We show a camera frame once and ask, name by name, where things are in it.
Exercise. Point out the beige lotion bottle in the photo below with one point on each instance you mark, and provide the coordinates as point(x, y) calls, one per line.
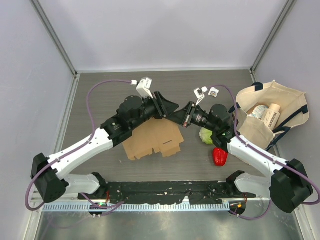
point(271, 115)

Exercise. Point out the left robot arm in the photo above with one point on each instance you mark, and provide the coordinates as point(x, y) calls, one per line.
point(49, 173)

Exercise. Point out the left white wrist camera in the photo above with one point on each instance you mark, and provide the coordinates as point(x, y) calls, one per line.
point(143, 87)

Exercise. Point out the small white wrapper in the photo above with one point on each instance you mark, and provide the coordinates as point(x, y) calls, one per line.
point(213, 92)

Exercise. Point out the brown cardboard paper box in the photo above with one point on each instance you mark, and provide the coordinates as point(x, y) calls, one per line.
point(152, 137)

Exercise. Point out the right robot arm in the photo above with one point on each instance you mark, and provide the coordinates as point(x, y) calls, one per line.
point(272, 167)

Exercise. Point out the aluminium frame post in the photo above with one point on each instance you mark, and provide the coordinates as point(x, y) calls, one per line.
point(53, 35)
point(285, 11)

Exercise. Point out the red bell pepper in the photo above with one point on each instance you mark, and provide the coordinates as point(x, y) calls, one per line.
point(219, 156)

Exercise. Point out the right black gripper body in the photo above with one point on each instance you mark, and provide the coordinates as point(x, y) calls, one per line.
point(198, 117)

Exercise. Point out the beige canvas tote bag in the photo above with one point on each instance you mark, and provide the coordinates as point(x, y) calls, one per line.
point(293, 112)

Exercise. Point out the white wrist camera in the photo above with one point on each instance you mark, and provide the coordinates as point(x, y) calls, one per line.
point(143, 87)
point(200, 94)

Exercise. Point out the left aluminium frame post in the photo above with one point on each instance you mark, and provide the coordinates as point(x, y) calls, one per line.
point(53, 35)

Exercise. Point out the right aluminium frame post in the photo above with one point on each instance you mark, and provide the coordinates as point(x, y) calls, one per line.
point(285, 11)

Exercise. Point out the white slotted cable duct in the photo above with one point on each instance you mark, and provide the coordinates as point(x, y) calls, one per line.
point(185, 206)

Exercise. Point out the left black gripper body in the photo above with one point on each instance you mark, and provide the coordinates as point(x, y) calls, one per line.
point(150, 109)

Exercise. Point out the green cabbage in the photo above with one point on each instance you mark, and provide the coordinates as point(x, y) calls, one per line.
point(205, 136)

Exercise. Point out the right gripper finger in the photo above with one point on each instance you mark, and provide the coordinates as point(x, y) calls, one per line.
point(180, 119)
point(182, 113)

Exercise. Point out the white round package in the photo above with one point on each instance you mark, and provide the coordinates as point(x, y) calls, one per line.
point(258, 111)

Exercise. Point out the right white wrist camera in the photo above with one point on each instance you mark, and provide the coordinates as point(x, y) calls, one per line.
point(200, 94)

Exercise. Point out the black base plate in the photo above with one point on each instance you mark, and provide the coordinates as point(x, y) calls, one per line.
point(168, 192)

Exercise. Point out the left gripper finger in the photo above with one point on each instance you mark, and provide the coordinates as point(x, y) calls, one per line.
point(164, 105)
point(167, 115)

